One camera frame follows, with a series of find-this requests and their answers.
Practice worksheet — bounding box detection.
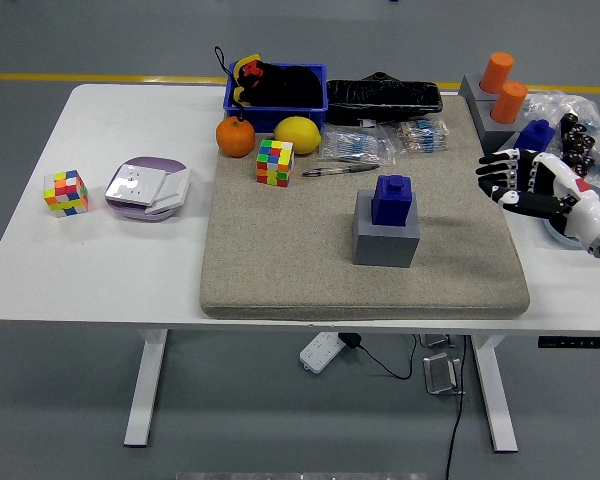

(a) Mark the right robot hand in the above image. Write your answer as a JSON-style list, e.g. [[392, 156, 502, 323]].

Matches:
[[475, 148, 600, 251]]

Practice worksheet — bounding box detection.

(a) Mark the blue seal stamp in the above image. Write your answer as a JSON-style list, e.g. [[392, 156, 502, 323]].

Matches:
[[370, 174, 417, 227], [513, 119, 557, 154]]

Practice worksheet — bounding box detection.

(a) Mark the grey square holder block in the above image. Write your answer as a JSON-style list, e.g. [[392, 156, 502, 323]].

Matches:
[[352, 188, 421, 270], [497, 130, 524, 154]]

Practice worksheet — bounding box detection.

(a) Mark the grey round-hole holder block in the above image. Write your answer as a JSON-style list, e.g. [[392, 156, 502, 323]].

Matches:
[[472, 97, 531, 160], [458, 74, 501, 104]]

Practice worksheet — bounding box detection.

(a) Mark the orange cylinder stamp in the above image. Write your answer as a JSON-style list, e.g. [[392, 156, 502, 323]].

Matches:
[[490, 80, 529, 125], [480, 51, 515, 95]]

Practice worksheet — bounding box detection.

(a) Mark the bag of tan resistors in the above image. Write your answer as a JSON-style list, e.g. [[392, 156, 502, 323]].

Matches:
[[397, 119, 451, 156]]

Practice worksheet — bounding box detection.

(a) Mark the black table control panel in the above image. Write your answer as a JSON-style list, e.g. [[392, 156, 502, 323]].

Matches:
[[538, 337, 600, 350]]

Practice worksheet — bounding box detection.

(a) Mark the black wrapped long object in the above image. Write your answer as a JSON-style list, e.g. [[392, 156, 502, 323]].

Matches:
[[325, 71, 444, 126]]

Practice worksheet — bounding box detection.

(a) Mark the grey ballpoint pen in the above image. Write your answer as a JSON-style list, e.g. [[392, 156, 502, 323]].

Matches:
[[301, 163, 381, 178]]

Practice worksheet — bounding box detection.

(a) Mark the bag of blue resistors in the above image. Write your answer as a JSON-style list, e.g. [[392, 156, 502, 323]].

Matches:
[[322, 124, 397, 167]]

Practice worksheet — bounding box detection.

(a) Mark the white table leg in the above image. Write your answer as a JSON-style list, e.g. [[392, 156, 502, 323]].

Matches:
[[123, 328, 170, 448], [469, 334, 519, 454]]

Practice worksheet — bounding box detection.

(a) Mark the yellow lemon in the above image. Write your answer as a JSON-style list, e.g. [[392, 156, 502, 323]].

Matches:
[[273, 116, 323, 155]]

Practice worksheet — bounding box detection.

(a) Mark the white power strip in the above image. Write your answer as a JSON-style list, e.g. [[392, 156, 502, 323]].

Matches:
[[299, 331, 345, 374]]

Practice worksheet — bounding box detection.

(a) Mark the grey-brown mat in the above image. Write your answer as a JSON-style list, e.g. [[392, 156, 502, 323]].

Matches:
[[199, 94, 531, 321]]

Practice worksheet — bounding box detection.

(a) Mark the four-by-four puzzle cube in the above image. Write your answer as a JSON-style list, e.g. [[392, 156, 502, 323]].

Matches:
[[255, 138, 295, 188]]

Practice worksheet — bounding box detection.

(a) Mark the blue plastic bin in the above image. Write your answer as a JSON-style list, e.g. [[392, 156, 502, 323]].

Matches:
[[222, 62, 329, 135]]

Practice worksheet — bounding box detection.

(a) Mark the orange fruit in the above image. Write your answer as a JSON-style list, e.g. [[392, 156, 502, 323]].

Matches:
[[215, 116, 257, 159]]

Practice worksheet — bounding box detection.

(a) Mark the purple plate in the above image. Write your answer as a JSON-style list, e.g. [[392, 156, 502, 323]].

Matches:
[[104, 156, 189, 223]]

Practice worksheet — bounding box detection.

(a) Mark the three-by-three puzzle cube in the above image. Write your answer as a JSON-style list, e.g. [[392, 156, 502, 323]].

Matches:
[[43, 169, 90, 219]]

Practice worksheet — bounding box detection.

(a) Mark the small metal bracket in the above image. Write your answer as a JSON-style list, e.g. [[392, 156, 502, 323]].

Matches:
[[418, 333, 456, 350]]

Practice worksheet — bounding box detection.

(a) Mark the large metal bracket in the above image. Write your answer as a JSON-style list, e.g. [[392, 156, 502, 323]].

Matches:
[[422, 352, 467, 397]]

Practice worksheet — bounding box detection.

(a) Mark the black plug with cord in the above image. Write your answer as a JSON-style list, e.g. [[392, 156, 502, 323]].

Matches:
[[339, 332, 419, 380]]

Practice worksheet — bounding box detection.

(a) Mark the black floor cable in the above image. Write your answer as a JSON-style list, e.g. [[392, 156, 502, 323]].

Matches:
[[444, 334, 469, 480]]

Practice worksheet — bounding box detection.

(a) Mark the white wall switch panel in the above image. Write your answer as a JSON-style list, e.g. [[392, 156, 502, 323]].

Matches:
[[143, 168, 192, 216]]

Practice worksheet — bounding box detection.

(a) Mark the white wall socket panel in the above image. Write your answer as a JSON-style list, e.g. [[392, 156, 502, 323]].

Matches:
[[104, 162, 167, 207]]

